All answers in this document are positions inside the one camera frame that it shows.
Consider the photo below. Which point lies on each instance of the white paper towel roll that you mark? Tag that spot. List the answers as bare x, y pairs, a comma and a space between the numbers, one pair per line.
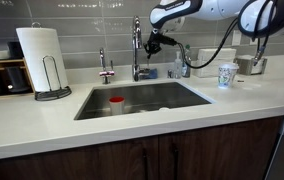
40, 56

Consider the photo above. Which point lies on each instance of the white bowl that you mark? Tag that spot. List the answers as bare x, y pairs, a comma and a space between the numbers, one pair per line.
1, 54

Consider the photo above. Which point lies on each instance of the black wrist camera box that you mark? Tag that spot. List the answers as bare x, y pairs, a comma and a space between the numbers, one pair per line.
169, 41

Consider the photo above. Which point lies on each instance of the printed paper cup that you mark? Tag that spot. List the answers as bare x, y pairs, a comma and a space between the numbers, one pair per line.
227, 76

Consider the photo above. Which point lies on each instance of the dark wood cabinet door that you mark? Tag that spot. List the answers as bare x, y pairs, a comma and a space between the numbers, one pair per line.
222, 150
82, 161

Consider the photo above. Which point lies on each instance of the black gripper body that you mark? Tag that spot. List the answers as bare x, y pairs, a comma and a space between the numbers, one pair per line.
156, 38

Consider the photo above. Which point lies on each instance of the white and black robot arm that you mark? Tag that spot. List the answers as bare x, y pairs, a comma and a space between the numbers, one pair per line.
215, 8

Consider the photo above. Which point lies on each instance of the white cup with red inside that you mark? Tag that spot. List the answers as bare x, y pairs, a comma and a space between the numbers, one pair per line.
117, 106

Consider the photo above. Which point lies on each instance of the clear pump soap bottle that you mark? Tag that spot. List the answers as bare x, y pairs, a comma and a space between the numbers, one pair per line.
177, 66

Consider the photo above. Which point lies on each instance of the small chrome water tap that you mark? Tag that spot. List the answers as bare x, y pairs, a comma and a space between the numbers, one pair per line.
106, 68

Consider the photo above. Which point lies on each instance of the grey metal box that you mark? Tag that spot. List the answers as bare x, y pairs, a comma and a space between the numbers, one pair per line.
247, 65

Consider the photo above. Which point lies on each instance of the round chrome cap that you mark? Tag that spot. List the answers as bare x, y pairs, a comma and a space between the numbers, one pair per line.
170, 74

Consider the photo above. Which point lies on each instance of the stainless steel sink basin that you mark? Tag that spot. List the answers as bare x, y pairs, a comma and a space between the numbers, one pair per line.
142, 96

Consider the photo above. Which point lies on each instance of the blue sponge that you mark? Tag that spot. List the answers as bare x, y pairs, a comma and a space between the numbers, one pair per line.
153, 73

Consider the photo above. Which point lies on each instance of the black mug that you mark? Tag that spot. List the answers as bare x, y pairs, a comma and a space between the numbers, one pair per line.
15, 50

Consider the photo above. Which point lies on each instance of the white wall outlet plate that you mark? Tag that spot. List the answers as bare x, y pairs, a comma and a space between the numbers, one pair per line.
236, 37

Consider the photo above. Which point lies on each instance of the clear bottle with green cap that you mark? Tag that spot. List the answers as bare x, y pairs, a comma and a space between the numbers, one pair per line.
186, 63

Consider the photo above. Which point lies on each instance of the white folded paper towel stack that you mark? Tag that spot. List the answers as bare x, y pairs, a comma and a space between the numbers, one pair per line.
212, 55

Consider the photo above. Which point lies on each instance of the tall chrome kitchen faucet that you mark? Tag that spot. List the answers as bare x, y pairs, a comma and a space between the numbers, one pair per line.
136, 46

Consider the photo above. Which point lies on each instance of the black coffee canister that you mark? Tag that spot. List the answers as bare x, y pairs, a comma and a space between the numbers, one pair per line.
17, 80

